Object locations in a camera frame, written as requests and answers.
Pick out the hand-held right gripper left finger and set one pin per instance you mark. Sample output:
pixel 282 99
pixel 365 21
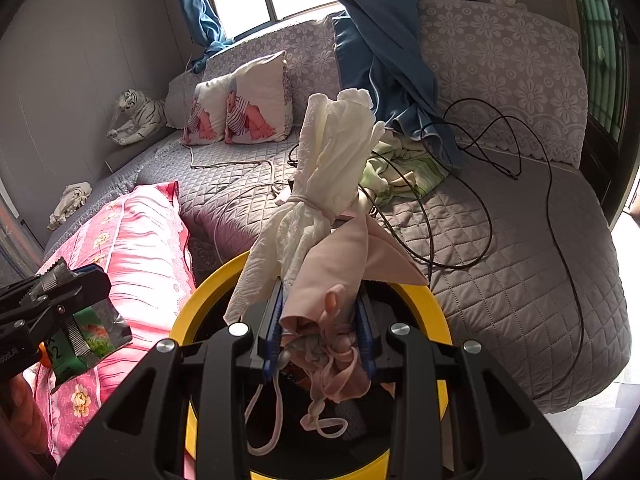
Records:
pixel 271 340

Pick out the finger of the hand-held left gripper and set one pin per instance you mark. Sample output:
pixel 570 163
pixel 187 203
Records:
pixel 75 290

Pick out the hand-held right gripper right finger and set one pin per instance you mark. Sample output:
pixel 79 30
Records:
pixel 368 345

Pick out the green snack packet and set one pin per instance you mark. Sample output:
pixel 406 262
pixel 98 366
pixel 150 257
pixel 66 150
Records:
pixel 95 340

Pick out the yellow round trash bin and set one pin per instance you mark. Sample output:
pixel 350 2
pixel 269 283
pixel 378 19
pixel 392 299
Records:
pixel 200 305

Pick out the person's left hand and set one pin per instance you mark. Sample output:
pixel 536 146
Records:
pixel 27 415

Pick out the orange tangerine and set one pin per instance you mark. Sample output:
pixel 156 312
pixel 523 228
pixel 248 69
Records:
pixel 44 355

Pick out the pink floral blanket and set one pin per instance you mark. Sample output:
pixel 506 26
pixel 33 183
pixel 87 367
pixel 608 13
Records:
pixel 145 260

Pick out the white crumpled cloth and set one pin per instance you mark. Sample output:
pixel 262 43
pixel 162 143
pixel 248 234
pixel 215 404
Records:
pixel 70 205

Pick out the green striped cloth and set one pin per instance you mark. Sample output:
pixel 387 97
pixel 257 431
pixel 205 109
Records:
pixel 405 175

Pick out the white tiger plush toy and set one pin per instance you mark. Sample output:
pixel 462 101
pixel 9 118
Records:
pixel 137 117

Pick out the small baby print pillow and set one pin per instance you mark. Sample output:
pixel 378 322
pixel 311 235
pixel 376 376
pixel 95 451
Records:
pixel 207 115

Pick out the large baby print pillow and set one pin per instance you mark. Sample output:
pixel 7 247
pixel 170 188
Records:
pixel 257 100

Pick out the long blue curtain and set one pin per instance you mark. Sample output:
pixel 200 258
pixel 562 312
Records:
pixel 380 60

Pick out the short blue curtain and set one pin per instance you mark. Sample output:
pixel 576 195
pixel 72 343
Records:
pixel 200 15

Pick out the dark green patterned door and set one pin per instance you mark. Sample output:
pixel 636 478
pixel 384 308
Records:
pixel 600 60

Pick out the small white crumpled item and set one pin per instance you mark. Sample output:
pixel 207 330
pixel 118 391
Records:
pixel 507 2

